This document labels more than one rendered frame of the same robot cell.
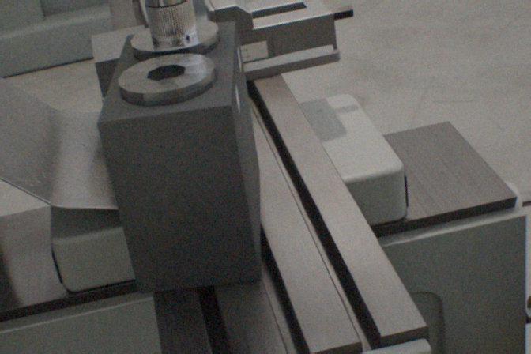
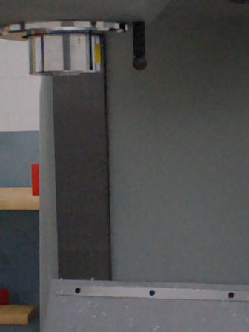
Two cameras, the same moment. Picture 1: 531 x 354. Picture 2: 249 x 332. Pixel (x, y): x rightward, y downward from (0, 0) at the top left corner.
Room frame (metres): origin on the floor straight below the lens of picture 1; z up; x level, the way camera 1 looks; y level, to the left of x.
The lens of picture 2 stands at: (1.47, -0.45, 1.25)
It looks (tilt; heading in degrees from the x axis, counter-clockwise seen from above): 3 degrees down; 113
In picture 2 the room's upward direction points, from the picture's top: 2 degrees counter-clockwise
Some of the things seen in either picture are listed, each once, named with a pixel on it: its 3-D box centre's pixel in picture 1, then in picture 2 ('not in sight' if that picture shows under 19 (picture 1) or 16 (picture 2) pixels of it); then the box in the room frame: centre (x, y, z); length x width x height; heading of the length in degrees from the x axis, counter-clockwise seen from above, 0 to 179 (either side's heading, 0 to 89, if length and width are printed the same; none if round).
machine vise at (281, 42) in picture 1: (210, 32); not in sight; (1.29, 0.04, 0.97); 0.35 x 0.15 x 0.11; 98
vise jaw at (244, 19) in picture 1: (224, 6); not in sight; (1.29, 0.02, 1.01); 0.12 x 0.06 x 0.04; 8
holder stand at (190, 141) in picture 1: (189, 144); not in sight; (0.84, 0.07, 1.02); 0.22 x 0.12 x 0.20; 176
